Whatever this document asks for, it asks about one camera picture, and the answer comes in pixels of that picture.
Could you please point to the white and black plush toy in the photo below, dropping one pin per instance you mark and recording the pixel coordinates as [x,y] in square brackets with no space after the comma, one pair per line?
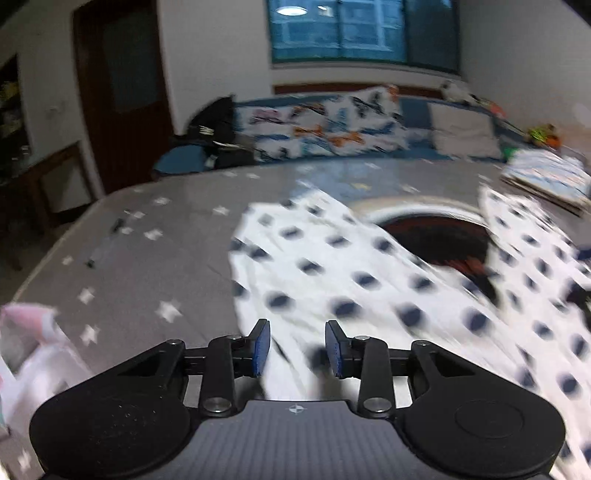
[455,92]

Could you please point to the grey pillow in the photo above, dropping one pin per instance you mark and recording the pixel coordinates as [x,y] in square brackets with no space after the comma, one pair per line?
[464,131]

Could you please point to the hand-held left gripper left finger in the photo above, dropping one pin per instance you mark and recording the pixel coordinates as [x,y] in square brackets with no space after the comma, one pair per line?
[260,347]

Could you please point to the wooden chair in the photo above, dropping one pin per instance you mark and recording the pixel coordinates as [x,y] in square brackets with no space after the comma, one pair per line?
[60,184]

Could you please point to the pink and white cloth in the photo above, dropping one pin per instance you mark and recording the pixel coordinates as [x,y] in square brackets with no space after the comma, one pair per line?
[32,341]

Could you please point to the wall shelf with clutter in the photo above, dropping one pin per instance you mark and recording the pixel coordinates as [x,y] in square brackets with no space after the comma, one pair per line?
[10,110]

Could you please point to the blue bed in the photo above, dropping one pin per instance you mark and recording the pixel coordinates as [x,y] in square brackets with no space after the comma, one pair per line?
[182,159]

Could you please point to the black bag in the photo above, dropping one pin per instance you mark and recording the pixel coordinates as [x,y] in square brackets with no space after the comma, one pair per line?
[214,124]

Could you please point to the colourful plush toys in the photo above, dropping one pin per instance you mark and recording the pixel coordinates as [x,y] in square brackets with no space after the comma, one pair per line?
[545,134]

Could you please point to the white navy polka dot pants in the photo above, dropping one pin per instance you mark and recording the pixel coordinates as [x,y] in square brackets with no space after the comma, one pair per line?
[369,277]

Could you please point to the large window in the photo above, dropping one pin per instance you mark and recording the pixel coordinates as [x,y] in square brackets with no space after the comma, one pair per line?
[351,30]

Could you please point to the dark wooden door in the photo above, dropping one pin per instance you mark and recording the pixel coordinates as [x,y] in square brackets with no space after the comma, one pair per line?
[129,101]

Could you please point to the round black induction cooker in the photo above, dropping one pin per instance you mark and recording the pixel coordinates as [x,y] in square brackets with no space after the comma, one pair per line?
[438,235]

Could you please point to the folded blue striped clothes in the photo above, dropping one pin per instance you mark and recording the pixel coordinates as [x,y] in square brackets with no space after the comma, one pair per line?
[547,177]

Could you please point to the clear pen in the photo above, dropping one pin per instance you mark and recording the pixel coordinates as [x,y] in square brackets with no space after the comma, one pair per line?
[99,253]

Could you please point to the butterfly print pillow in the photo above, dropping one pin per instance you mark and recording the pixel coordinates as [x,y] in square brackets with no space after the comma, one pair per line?
[318,124]

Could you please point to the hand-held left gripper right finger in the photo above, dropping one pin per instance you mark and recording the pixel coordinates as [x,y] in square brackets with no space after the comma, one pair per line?
[334,349]

